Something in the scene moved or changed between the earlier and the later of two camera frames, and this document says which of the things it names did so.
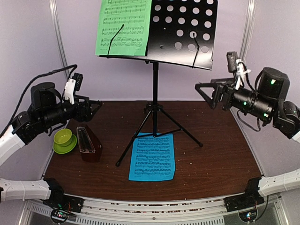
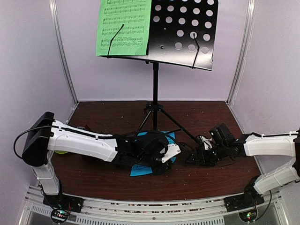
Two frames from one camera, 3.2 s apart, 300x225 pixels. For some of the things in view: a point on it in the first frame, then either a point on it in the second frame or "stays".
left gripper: x=86 y=115 -> x=158 y=171
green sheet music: x=123 y=28 stays
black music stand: x=181 y=32 stays
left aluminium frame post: x=54 y=6 stays
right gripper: x=223 y=89 -> x=203 y=160
